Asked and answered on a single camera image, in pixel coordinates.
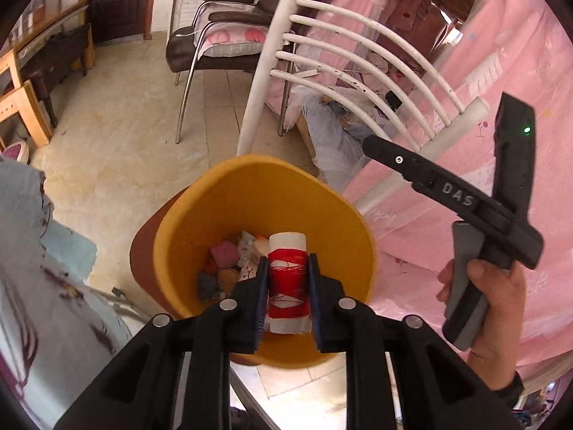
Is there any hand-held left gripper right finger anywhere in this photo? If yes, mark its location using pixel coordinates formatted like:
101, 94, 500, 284
308, 253, 524, 430

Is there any metal table leg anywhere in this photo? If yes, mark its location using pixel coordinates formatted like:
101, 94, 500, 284
230, 363, 280, 430

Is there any brown armchair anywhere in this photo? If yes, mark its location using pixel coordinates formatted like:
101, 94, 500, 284
165, 0, 345, 144

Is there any pink curtain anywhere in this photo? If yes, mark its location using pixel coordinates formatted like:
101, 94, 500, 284
309, 0, 573, 395

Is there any clear plastic bag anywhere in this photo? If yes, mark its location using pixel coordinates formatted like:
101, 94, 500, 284
304, 90, 395, 180

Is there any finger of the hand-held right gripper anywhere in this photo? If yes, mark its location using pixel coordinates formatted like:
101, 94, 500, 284
362, 135, 422, 184

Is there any pink patterned cushion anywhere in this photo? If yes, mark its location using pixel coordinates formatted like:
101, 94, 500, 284
197, 20, 269, 59

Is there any pink sponge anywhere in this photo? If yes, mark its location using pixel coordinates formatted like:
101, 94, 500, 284
210, 241, 240, 269

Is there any wooden chair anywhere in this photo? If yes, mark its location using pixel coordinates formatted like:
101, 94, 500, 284
0, 49, 54, 148

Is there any dark brown door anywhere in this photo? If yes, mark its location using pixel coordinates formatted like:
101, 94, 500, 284
85, 0, 157, 46

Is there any person's right hand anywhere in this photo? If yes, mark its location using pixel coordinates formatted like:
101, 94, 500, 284
436, 261, 526, 390

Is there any grey blue cloth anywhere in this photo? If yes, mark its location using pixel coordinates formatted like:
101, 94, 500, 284
197, 273, 225, 301

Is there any light blue printed tablecloth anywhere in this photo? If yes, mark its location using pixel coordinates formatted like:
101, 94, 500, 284
0, 157, 135, 430

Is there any reddish brown stool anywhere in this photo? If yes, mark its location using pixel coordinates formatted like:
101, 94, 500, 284
129, 187, 341, 370

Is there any white cable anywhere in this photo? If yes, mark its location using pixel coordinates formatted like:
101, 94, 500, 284
96, 287, 144, 319

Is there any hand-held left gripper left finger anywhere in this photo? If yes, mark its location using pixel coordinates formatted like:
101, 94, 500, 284
54, 257, 270, 430

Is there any red thread spool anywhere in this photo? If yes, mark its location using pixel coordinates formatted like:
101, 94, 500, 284
266, 230, 312, 334

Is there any yellow bin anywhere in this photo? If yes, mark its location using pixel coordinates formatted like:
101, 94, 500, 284
152, 154, 377, 368

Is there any white slatted chair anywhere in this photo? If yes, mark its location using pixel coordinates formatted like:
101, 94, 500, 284
235, 0, 491, 216

